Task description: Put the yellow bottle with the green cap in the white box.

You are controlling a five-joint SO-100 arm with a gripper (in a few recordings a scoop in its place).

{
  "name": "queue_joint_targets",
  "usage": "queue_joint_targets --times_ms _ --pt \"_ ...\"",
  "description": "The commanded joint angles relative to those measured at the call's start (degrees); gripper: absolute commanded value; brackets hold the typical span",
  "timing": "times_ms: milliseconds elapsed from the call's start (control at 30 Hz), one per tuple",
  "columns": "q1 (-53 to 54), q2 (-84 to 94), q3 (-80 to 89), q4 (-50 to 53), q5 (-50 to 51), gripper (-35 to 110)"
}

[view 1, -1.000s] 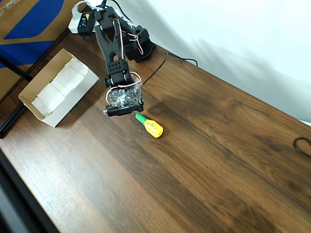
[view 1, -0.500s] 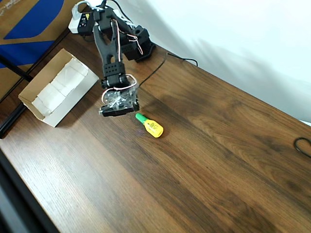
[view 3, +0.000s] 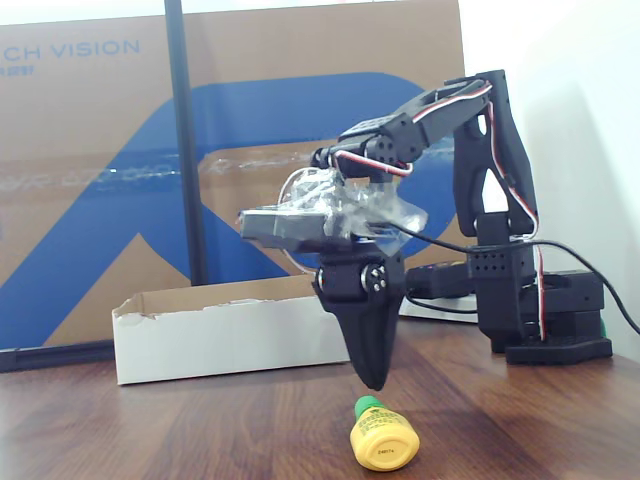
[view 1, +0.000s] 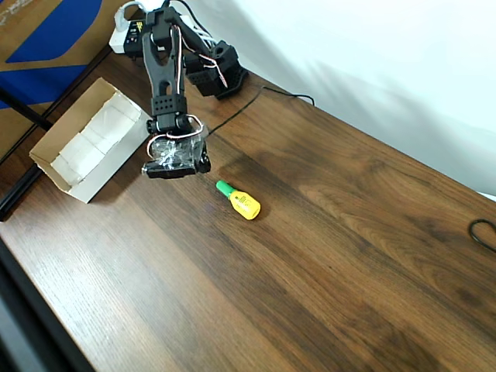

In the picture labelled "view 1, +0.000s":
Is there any yellow bottle with green cap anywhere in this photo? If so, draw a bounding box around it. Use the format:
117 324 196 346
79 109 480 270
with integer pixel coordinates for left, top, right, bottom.
215 179 261 222

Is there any white open cardboard box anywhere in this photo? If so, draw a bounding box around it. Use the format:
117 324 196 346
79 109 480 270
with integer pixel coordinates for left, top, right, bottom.
29 76 154 205

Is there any webcam wrapped in clear tape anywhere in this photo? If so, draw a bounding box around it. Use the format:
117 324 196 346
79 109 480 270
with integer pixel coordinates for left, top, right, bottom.
141 129 206 179

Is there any black power adapter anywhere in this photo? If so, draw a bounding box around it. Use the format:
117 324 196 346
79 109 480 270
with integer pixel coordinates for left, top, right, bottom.
122 17 150 55

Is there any white power strip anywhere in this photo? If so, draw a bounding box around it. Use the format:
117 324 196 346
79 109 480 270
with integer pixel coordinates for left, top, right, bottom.
108 15 216 55

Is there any white charger plug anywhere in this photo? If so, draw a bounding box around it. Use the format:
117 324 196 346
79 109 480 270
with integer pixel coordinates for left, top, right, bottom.
114 2 135 34

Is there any black metal pole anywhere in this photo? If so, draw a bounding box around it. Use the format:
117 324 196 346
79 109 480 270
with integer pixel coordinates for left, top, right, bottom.
0 88 53 131

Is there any large brown blue-printed carton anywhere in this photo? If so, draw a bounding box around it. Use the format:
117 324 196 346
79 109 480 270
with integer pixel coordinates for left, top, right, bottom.
0 0 117 164

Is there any thin black webcam cable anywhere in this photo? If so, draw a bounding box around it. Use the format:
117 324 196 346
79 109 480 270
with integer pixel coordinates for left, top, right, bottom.
207 85 315 136

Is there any white cable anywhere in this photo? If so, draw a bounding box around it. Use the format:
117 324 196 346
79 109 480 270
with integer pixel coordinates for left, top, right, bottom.
181 15 216 44

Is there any black plug with cable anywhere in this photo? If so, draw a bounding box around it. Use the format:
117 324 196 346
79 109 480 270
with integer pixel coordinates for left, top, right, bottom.
159 0 212 40

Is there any black metal rail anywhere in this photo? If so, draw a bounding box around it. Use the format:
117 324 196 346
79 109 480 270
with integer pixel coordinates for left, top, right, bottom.
0 164 43 222

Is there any black cable loop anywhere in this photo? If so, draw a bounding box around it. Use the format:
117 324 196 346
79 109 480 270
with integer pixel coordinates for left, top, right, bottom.
467 219 496 253

